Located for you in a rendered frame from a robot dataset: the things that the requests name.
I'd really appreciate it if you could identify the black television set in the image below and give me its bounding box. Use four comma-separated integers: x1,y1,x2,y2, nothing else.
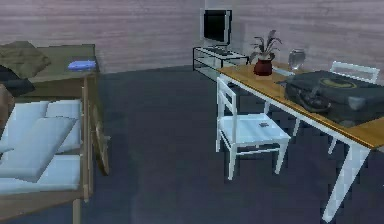
201,8,233,48

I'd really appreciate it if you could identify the glass television stand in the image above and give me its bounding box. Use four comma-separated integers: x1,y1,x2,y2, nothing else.
192,45,250,82

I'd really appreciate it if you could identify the white chair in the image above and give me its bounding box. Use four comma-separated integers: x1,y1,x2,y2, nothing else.
215,76,292,181
292,60,381,156

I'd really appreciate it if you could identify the wooden table with white legs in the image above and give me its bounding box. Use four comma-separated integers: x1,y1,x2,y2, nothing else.
217,61,384,224

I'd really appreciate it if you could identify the house plant in red pot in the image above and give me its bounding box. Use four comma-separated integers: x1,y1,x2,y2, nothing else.
248,29,283,77

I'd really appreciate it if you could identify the clear glass vase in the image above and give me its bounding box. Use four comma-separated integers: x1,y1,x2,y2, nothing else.
287,48,307,71

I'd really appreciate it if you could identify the blue box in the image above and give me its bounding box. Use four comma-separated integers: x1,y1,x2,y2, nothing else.
67,60,97,72

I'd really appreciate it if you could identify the olive green side table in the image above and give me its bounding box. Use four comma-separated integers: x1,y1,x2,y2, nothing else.
28,44,101,101

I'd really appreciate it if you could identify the dark grey suitcase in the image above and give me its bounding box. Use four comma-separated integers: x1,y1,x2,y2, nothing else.
277,69,384,128

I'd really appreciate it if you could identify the wooden sofa with pale cushions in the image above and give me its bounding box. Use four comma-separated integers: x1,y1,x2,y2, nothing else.
0,74,111,224

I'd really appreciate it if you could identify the pale blue cushion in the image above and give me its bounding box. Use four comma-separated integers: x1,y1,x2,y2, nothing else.
0,116,78,184

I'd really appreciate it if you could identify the olive green cloth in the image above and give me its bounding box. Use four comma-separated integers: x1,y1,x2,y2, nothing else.
0,40,53,80

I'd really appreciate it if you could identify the black cushion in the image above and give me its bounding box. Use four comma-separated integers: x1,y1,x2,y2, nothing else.
0,65,36,98

